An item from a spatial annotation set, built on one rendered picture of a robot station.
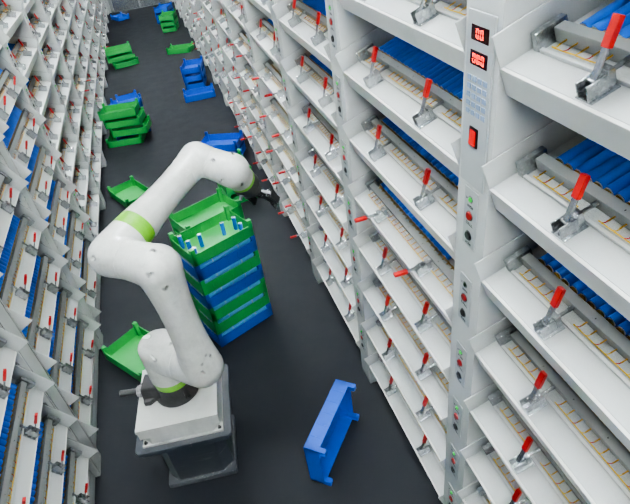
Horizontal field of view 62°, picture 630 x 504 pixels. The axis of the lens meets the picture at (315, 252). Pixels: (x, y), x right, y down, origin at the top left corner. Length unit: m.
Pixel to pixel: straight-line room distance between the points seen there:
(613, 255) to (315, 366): 1.73
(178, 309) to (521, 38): 1.04
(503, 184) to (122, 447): 1.85
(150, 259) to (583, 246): 0.98
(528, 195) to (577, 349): 0.25
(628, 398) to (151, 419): 1.42
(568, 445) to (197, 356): 0.99
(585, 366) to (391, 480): 1.23
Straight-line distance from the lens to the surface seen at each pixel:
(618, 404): 0.87
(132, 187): 4.09
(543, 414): 1.08
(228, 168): 1.64
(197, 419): 1.82
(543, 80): 0.78
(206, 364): 1.62
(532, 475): 1.24
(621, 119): 0.68
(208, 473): 2.12
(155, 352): 1.72
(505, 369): 1.14
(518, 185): 0.91
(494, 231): 0.98
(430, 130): 1.10
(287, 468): 2.09
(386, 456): 2.07
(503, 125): 0.88
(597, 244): 0.80
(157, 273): 1.37
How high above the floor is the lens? 1.76
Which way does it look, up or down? 37 degrees down
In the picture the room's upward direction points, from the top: 9 degrees counter-clockwise
